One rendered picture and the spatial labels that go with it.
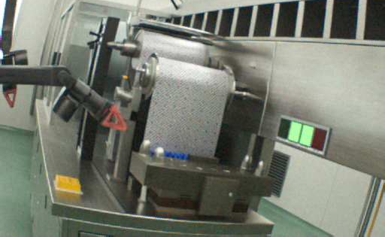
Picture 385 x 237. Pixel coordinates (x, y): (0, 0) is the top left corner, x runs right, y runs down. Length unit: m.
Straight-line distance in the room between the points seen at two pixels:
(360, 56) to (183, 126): 0.63
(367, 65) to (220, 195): 0.56
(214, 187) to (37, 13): 5.88
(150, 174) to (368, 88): 0.61
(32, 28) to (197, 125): 5.63
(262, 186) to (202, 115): 0.29
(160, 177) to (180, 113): 0.27
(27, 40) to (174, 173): 5.81
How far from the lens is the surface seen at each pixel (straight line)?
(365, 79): 1.05
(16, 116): 6.95
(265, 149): 1.71
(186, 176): 1.24
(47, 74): 1.28
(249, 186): 1.33
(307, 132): 1.20
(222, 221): 1.27
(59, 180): 1.24
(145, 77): 1.39
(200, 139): 1.44
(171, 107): 1.39
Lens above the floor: 1.25
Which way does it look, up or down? 3 degrees down
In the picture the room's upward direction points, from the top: 12 degrees clockwise
